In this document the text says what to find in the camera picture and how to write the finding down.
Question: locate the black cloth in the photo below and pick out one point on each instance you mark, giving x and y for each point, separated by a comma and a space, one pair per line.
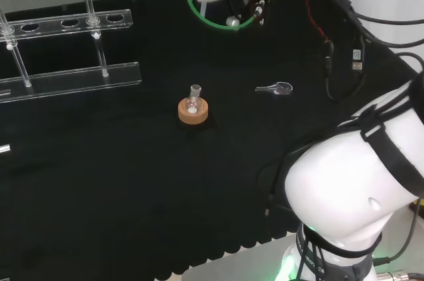
99, 178

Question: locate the small clear plastic strip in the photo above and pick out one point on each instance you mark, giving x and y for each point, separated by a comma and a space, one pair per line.
4, 148

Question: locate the small round-bottom glass flask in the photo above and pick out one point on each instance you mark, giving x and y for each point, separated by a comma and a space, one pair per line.
194, 100

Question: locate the clear acrylic funnel stand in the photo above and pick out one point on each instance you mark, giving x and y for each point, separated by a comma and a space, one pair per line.
83, 77

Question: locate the clear glass weighing funnel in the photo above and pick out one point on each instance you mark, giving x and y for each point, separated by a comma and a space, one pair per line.
281, 89

